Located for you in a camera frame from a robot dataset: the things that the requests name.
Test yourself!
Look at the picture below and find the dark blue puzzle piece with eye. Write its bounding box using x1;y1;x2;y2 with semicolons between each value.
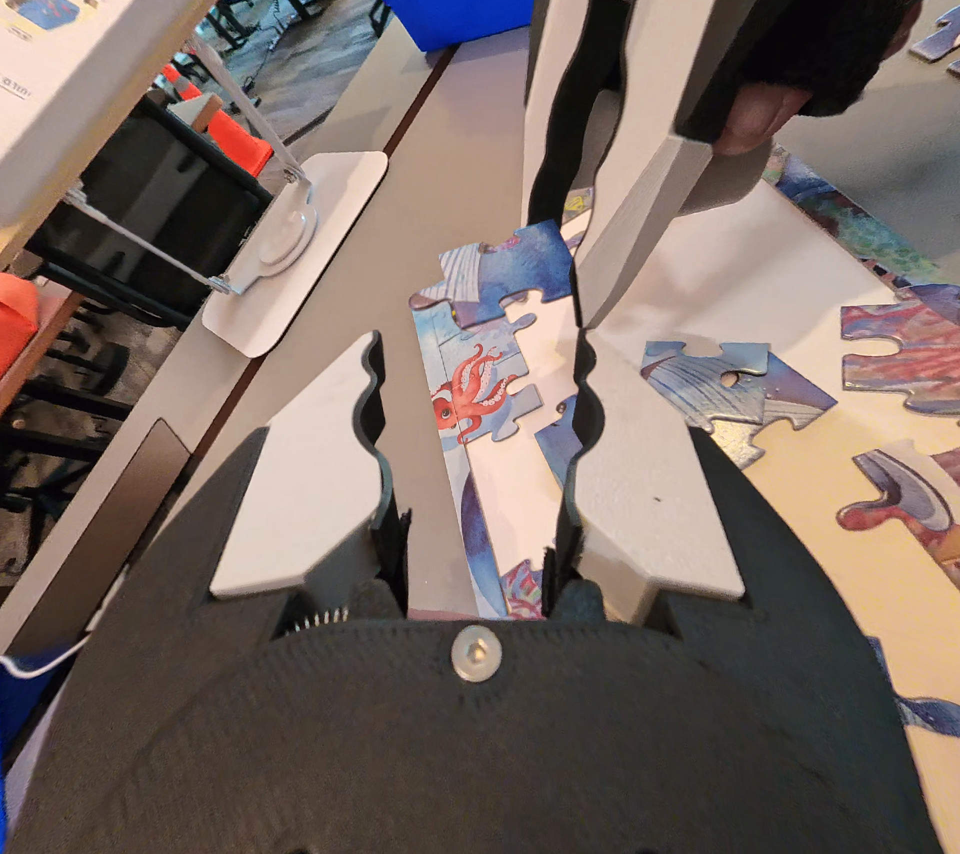
536;395;586;491

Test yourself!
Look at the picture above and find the red striped shell puzzle piece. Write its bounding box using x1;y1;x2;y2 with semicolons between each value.
840;299;960;418

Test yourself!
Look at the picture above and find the red coral puzzle piece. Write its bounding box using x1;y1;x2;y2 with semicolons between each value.
498;557;546;620

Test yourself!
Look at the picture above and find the sea print puzzle tray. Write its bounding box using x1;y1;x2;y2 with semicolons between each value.
408;145;960;735

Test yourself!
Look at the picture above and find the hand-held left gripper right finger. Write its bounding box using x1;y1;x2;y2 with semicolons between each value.
541;329;749;619

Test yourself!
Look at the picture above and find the black box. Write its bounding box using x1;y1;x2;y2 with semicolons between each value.
26;92;275;330

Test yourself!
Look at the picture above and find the dark blue patterned puzzle piece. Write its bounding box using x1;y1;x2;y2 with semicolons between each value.
909;6;960;75

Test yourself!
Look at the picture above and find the striped fish puzzle piece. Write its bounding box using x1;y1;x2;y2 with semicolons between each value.
414;308;538;345

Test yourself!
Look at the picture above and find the striped purple puzzle piece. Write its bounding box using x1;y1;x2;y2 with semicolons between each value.
450;295;519;332

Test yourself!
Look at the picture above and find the white printed display panel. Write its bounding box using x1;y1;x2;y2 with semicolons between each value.
0;0;250;270

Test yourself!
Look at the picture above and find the white cable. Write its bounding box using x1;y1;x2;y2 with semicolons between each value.
0;632;91;679

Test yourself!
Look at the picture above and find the orange fabric item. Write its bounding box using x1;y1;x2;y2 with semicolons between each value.
0;272;40;375
161;62;275;179

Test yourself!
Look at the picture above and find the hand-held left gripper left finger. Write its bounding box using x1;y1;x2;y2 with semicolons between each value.
210;330;411;604

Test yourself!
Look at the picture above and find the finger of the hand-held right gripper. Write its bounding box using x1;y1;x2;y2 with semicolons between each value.
521;0;631;225
571;0;753;330

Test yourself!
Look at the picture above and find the brown flat panel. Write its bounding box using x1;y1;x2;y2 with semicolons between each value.
7;419;192;653

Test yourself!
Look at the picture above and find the striped dark blue puzzle piece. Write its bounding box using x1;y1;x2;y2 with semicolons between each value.
641;340;839;471

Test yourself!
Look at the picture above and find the blue watercolour puzzle piece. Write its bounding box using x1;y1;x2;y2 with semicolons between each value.
438;220;577;330

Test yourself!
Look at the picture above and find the blue object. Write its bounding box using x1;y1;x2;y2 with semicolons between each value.
0;644;76;854

